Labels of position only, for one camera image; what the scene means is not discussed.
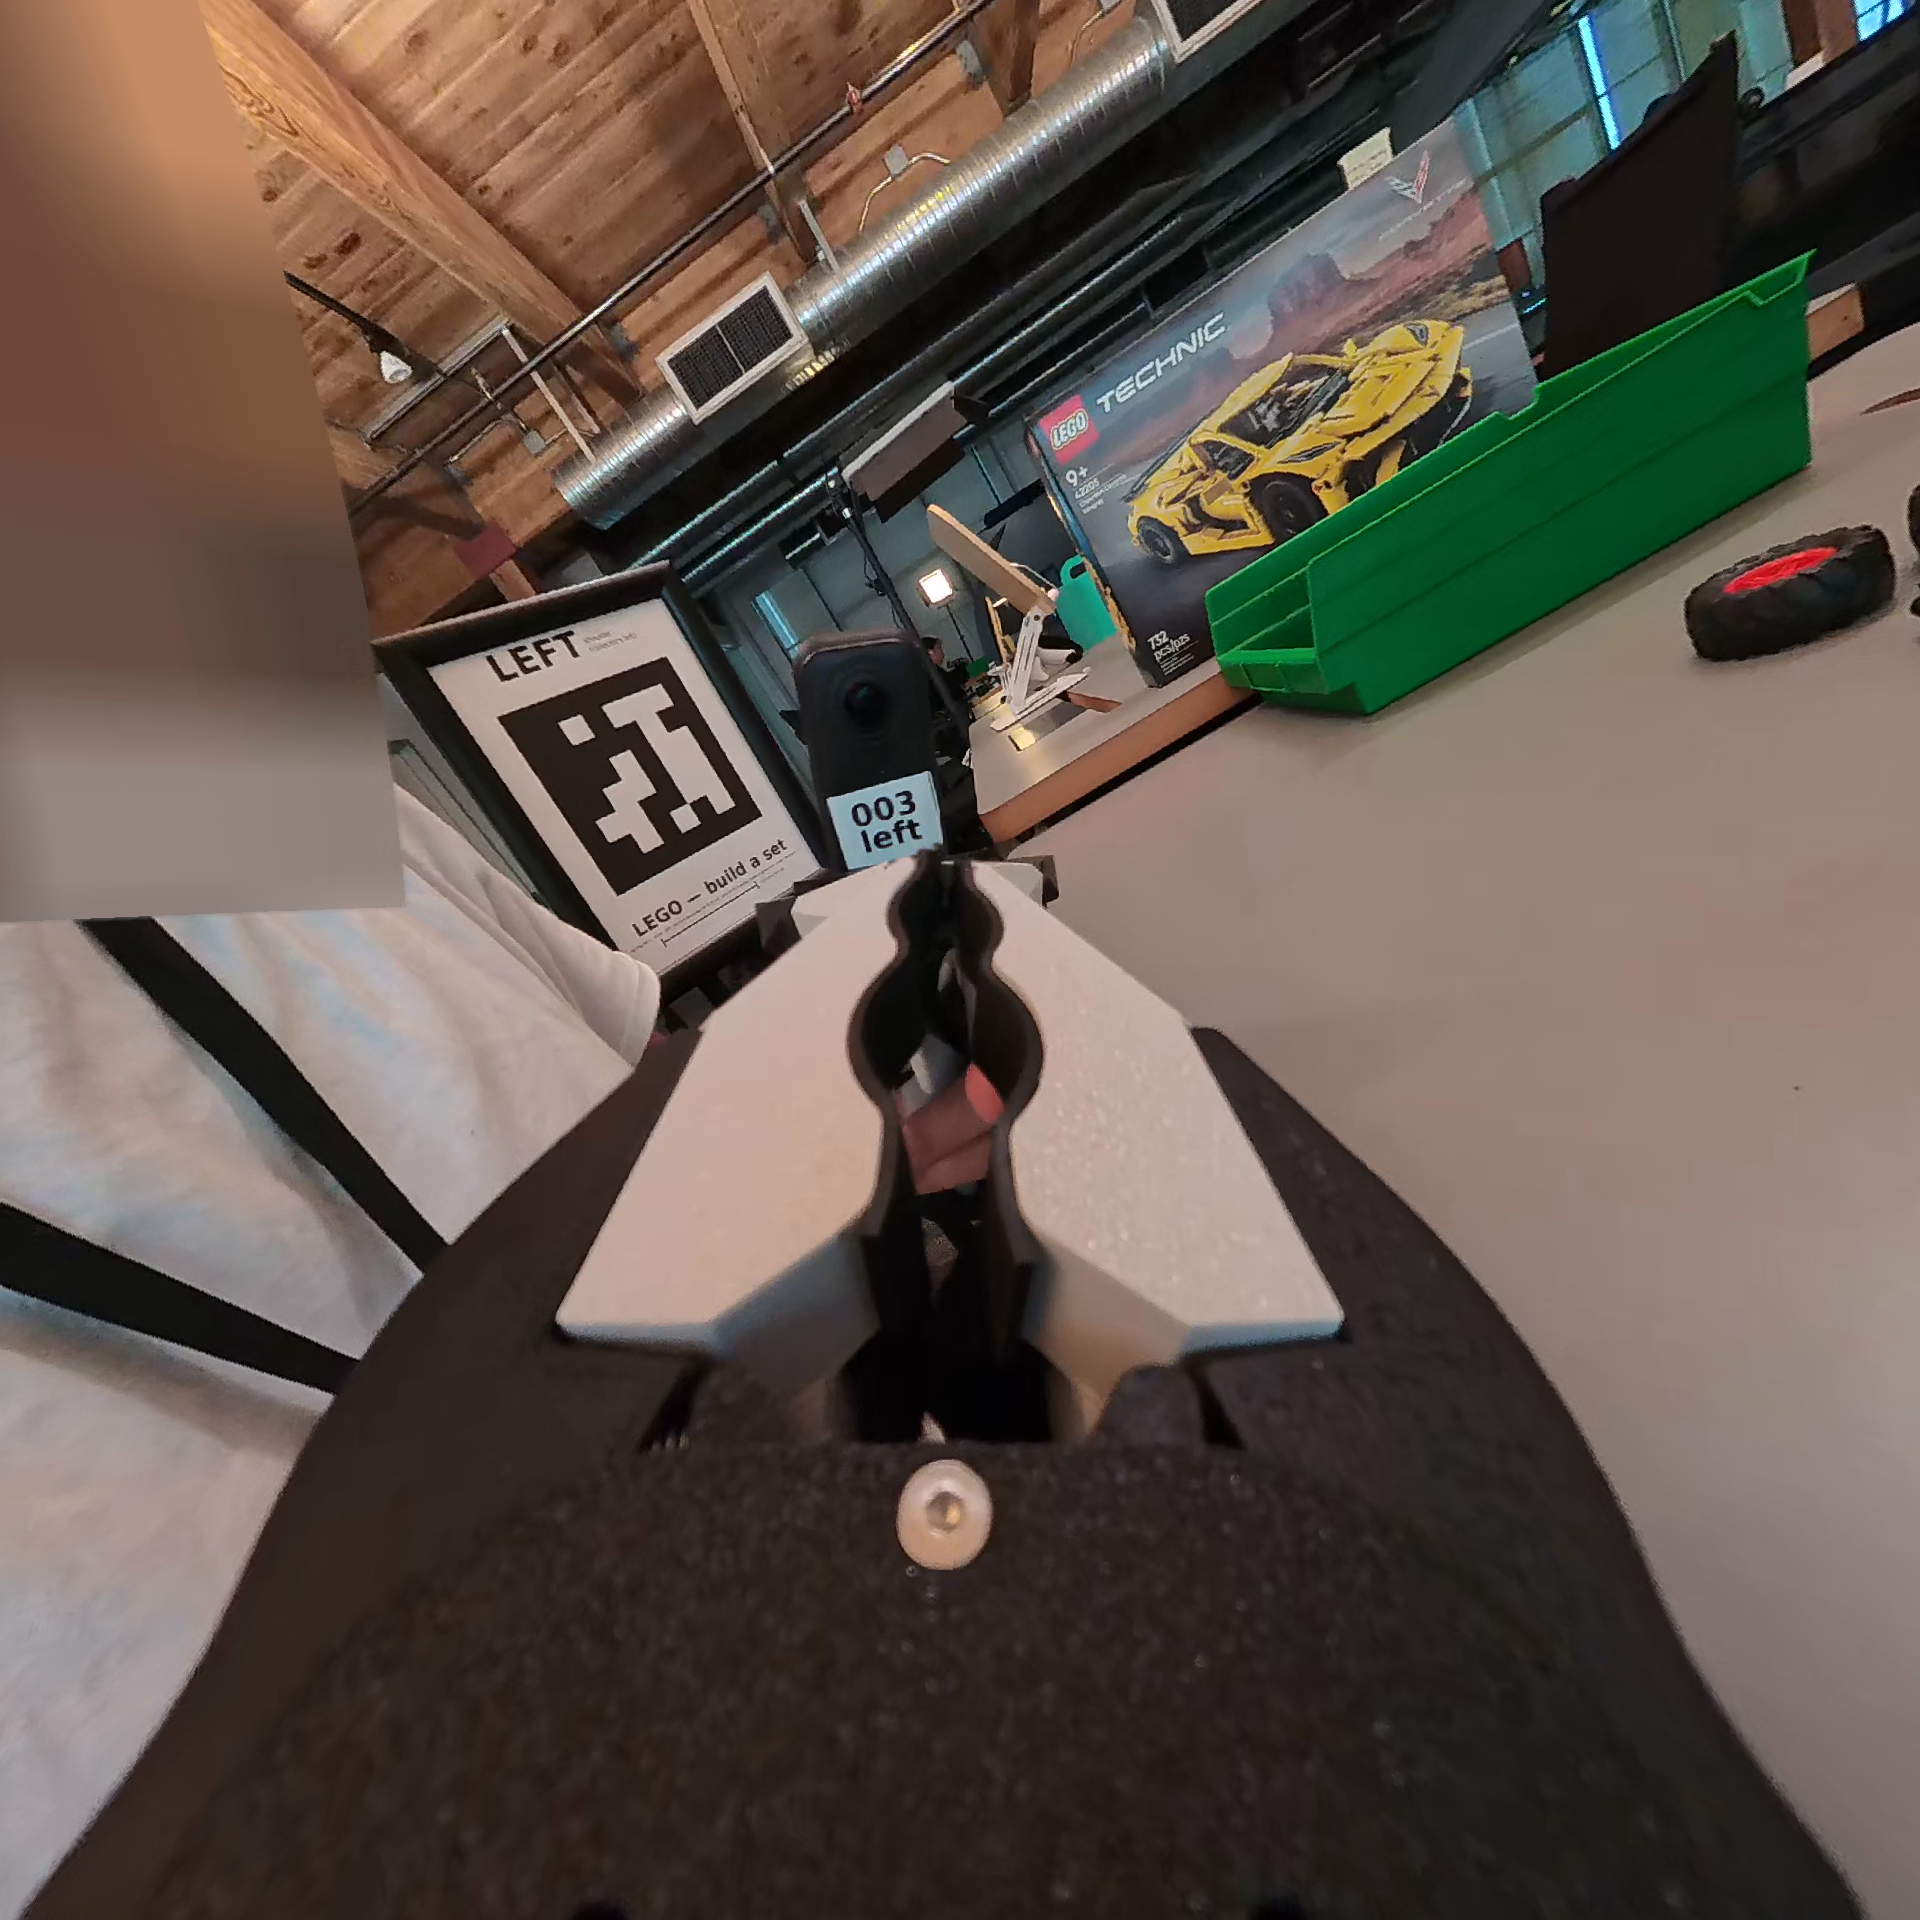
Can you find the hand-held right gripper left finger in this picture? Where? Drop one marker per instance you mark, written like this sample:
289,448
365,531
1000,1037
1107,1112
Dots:
719,1169

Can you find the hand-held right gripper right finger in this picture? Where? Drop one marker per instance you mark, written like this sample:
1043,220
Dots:
1157,1182

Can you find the yellow car lego box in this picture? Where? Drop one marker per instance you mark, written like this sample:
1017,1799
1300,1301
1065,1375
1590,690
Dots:
1292,421

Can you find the person's left hand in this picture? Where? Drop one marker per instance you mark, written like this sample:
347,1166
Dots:
952,1125

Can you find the lit studio lamp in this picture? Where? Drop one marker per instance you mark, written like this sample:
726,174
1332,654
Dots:
936,585

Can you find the wooden document stand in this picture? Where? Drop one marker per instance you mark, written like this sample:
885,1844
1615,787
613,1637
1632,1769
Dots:
990,570

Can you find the wooden edged table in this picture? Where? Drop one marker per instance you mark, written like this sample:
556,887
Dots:
1083,752

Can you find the green plastic container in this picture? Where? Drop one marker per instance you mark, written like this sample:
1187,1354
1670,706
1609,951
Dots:
1090,601

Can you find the black overhead light panel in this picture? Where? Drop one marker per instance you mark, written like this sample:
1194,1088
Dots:
907,448

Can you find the white air vent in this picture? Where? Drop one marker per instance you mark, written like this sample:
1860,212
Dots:
735,342

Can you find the person's white shirt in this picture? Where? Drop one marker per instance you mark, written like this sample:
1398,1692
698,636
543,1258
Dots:
176,1505

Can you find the green storage bin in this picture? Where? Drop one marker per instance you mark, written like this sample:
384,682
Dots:
1514,527

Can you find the black tyre red hub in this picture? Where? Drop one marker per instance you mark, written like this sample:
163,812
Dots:
1788,592

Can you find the black monitor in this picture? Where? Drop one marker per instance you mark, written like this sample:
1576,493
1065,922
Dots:
1638,212

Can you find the silver air duct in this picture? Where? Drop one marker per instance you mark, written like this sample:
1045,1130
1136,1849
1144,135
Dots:
934,230

